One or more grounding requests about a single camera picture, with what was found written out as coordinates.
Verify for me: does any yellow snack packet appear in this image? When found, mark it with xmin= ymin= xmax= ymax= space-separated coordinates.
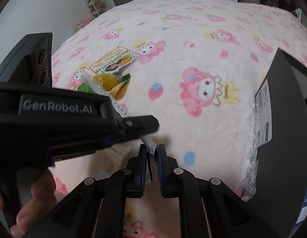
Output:
xmin=93 ymin=74 xmax=131 ymax=100

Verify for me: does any yellow printed card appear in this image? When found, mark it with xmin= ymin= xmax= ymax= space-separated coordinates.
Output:
xmin=89 ymin=46 xmax=129 ymax=73

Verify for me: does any brown wooden comb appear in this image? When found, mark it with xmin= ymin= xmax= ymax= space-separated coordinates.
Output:
xmin=104 ymin=144 xmax=131 ymax=168

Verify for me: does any green snack packet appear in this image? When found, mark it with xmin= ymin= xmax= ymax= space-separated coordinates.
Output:
xmin=77 ymin=82 xmax=95 ymax=93

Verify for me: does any cartoon character sticker pack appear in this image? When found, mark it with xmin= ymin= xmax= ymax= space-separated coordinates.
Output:
xmin=99 ymin=52 xmax=138 ymax=74

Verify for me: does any person left hand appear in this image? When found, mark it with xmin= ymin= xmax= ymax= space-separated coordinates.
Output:
xmin=0 ymin=168 xmax=57 ymax=237

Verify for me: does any pink cartoon bed blanket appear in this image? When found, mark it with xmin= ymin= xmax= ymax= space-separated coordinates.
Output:
xmin=52 ymin=0 xmax=307 ymax=237

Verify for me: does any blue white wet wipes pack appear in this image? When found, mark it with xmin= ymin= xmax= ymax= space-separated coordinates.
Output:
xmin=294 ymin=190 xmax=307 ymax=227

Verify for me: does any white shoe rack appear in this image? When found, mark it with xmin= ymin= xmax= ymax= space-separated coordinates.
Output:
xmin=84 ymin=0 xmax=107 ymax=18

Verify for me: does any black cardboard shoe box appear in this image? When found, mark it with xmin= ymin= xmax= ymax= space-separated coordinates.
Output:
xmin=249 ymin=49 xmax=307 ymax=237

